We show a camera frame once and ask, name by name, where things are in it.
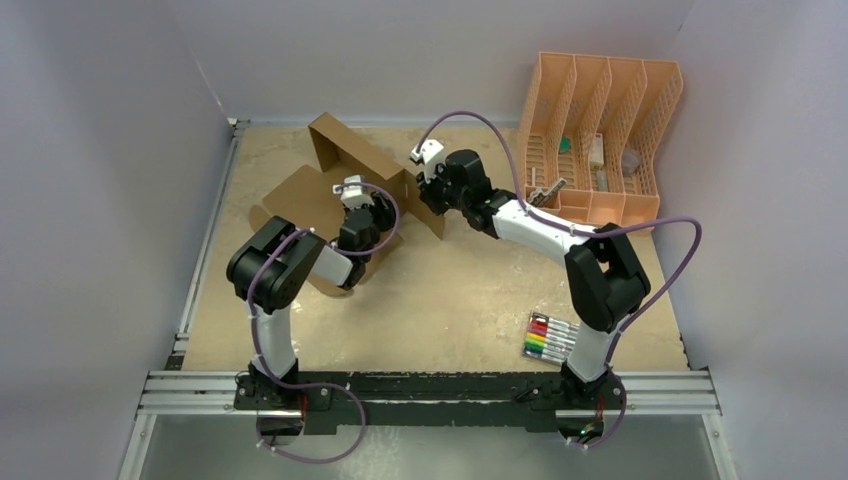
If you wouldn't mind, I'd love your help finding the brown cardboard box sheet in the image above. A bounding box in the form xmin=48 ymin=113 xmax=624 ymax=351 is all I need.
xmin=248 ymin=111 xmax=448 ymax=299

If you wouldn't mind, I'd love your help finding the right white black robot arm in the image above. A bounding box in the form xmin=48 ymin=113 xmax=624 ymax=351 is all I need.
xmin=410 ymin=141 xmax=651 ymax=407

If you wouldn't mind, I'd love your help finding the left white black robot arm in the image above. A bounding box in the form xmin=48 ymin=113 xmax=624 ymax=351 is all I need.
xmin=226 ymin=192 xmax=399 ymax=409

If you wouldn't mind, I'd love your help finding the white paper box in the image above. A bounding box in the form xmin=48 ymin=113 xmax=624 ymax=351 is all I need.
xmin=588 ymin=132 xmax=604 ymax=169

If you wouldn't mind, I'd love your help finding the black white striped item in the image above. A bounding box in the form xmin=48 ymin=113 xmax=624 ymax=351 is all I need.
xmin=527 ymin=177 xmax=567 ymax=208

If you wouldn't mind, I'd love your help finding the green small object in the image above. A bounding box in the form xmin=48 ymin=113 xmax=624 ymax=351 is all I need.
xmin=558 ymin=136 xmax=573 ymax=153

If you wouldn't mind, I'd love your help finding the orange plastic file organizer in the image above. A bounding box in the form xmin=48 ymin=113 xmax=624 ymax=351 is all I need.
xmin=514 ymin=52 xmax=684 ymax=226

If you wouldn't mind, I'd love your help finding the clear plastic cup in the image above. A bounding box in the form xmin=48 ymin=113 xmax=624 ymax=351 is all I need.
xmin=620 ymin=147 xmax=643 ymax=176

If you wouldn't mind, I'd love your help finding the pack of coloured markers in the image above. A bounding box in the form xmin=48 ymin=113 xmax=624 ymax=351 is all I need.
xmin=522 ymin=312 xmax=579 ymax=366

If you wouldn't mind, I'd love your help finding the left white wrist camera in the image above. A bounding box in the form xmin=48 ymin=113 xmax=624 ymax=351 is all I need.
xmin=332 ymin=175 xmax=374 ymax=210

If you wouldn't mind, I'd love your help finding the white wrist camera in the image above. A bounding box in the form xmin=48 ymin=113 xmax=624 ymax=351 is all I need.
xmin=332 ymin=175 xmax=374 ymax=210
xmin=409 ymin=139 xmax=446 ymax=182

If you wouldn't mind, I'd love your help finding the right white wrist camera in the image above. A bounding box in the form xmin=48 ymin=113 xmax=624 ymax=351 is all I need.
xmin=409 ymin=139 xmax=446 ymax=182

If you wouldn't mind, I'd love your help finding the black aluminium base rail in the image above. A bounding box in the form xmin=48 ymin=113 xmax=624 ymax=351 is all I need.
xmin=138 ymin=371 xmax=720 ymax=437

